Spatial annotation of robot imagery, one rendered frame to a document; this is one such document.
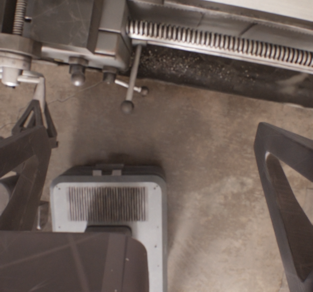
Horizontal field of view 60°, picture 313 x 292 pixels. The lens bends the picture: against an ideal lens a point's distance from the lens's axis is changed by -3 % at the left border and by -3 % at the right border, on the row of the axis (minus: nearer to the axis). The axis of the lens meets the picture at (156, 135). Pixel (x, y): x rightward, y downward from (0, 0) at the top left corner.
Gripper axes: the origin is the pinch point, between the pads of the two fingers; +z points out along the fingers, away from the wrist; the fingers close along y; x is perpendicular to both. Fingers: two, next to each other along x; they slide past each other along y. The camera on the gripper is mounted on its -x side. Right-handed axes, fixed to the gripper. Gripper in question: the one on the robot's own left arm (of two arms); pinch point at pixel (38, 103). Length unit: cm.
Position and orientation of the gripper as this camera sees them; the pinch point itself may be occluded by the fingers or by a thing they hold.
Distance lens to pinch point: 61.8
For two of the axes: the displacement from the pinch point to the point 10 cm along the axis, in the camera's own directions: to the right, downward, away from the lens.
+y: 1.3, -0.8, 9.9
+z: 1.7, -9.8, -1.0
